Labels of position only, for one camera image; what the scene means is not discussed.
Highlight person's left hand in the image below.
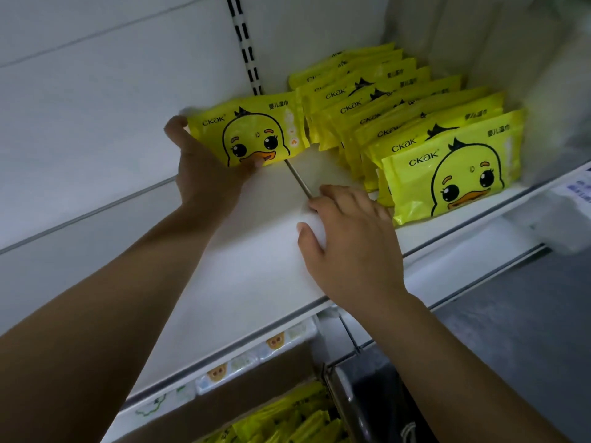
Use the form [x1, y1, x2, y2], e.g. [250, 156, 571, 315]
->
[164, 115, 264, 222]

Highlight person's right hand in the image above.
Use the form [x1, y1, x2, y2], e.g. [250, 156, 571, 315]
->
[295, 184, 408, 314]

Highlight duck packet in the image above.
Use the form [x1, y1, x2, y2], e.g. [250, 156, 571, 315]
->
[187, 92, 310, 169]

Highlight yellow duck packets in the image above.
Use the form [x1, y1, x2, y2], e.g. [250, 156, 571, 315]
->
[288, 43, 526, 227]
[198, 381, 347, 443]

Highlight white metal shelf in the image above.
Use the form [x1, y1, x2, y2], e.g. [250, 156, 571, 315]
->
[0, 0, 591, 443]

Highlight brown cardboard box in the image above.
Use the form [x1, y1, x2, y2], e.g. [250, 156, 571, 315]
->
[120, 341, 371, 443]

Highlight person's left forearm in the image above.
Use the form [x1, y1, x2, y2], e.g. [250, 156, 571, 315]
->
[0, 202, 227, 443]

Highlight person's right forearm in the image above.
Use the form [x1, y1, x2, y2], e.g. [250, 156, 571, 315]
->
[342, 285, 569, 443]

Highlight person's black trousers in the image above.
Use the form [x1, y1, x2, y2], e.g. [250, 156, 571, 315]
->
[355, 346, 435, 443]

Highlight white duck tissue pack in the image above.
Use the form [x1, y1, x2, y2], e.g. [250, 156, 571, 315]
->
[194, 320, 320, 395]

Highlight blue white roll pack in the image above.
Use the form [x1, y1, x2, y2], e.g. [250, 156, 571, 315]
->
[531, 166, 591, 257]

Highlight green white tissue pack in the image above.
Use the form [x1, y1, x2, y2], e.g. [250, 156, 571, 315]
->
[102, 381, 197, 443]

